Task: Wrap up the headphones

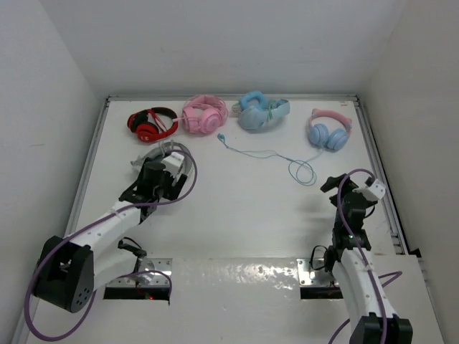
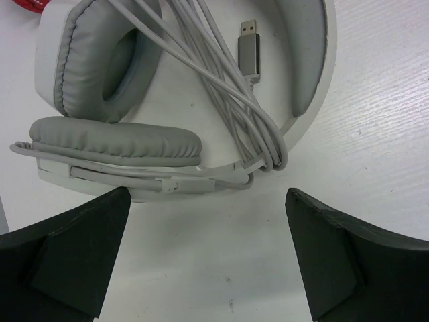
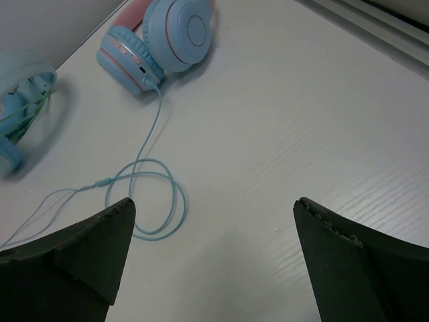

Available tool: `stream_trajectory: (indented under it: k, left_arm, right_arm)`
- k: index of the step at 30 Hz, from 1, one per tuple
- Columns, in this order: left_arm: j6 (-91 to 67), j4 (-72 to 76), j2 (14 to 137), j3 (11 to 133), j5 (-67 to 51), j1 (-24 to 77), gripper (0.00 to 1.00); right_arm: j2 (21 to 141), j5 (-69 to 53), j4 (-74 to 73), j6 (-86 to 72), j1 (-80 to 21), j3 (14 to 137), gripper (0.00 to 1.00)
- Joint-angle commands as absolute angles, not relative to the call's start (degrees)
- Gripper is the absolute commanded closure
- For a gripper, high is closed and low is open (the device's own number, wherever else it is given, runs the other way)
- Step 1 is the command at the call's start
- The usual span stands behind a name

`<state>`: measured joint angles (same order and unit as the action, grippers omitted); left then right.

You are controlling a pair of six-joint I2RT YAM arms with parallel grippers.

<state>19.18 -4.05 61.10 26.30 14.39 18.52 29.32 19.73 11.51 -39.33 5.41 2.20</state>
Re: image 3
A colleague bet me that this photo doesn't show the aluminium table edge rail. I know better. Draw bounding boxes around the aluminium table edge rail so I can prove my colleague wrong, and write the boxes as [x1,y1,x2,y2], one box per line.
[299,1,428,79]

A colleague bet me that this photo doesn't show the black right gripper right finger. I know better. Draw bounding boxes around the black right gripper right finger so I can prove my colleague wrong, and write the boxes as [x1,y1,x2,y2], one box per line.
[293,197,428,321]

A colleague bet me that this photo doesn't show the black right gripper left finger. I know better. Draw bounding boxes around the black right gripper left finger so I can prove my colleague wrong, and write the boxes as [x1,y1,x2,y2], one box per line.
[1,198,136,321]

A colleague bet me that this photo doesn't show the blue pink headphones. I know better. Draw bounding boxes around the blue pink headphones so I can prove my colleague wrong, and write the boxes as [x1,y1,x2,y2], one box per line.
[97,0,215,95]

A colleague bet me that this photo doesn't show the light blue headphone cable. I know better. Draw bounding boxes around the light blue headphone cable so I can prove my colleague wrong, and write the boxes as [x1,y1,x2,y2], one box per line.
[0,85,188,249]

